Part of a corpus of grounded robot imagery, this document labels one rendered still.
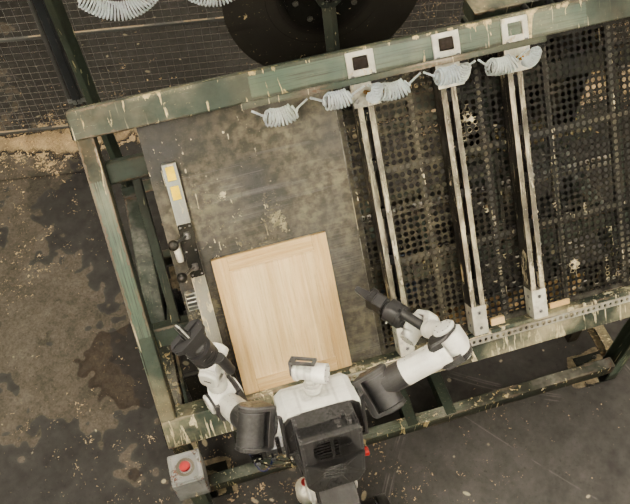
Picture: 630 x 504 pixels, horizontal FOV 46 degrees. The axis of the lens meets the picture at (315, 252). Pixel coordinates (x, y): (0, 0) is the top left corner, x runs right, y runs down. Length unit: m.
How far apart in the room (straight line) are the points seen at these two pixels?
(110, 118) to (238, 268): 0.71
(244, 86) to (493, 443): 2.22
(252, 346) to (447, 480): 1.36
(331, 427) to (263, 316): 0.67
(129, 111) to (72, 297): 2.07
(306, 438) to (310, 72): 1.21
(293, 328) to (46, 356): 1.80
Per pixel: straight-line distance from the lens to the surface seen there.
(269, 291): 2.82
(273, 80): 2.58
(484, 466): 3.86
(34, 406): 4.20
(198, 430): 2.98
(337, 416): 2.37
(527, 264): 3.07
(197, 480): 2.84
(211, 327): 2.81
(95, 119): 2.57
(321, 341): 2.93
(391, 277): 2.85
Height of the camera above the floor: 3.59
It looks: 55 degrees down
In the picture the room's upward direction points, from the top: 3 degrees counter-clockwise
